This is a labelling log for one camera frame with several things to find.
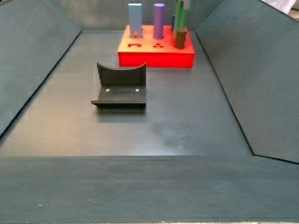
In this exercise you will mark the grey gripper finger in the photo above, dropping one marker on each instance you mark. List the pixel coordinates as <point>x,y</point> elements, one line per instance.
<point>186,4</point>

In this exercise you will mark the green star peg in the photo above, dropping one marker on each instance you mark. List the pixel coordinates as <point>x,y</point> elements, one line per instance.
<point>181,16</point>

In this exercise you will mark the red peg board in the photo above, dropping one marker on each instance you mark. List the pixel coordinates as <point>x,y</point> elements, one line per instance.
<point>155,52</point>

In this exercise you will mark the dark blue peg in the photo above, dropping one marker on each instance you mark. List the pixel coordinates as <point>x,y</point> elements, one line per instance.
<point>173,22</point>

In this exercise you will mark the tall purple cylinder peg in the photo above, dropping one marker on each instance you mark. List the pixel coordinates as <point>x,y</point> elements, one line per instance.
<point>158,20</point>

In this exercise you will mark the brown hexagon peg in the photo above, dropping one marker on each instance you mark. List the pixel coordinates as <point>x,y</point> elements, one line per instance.
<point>181,38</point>

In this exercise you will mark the light blue arch peg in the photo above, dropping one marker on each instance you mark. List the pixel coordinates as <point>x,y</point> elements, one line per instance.
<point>135,20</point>

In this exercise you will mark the black curved holder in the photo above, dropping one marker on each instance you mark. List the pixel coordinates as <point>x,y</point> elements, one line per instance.
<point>122,86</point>

